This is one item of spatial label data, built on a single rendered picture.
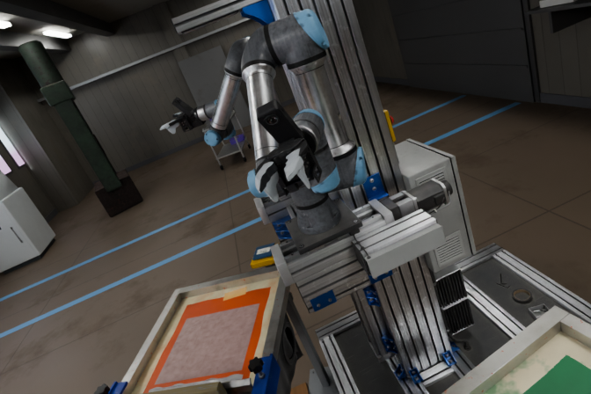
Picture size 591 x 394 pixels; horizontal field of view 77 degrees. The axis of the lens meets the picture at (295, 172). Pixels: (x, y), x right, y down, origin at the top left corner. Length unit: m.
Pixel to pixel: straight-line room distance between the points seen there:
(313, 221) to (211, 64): 8.99
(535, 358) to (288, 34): 1.02
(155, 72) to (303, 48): 9.38
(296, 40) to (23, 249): 6.74
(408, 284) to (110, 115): 9.59
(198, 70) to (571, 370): 9.57
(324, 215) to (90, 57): 9.71
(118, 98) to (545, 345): 10.11
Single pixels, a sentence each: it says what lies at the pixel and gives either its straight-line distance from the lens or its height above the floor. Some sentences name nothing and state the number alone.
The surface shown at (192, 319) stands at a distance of 1.71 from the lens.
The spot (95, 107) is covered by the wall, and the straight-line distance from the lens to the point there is 10.68.
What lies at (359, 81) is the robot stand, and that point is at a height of 1.63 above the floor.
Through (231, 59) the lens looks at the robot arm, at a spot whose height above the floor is 1.84.
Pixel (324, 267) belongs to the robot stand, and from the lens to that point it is 1.29.
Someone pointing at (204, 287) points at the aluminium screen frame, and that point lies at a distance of 1.79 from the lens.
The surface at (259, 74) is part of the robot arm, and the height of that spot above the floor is 1.79.
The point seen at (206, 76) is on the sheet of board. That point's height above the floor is 1.51.
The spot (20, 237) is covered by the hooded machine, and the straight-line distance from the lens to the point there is 7.33.
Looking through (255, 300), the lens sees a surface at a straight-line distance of 1.60.
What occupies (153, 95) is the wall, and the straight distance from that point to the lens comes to 10.38.
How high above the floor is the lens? 1.87
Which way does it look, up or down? 20 degrees down
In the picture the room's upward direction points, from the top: 22 degrees counter-clockwise
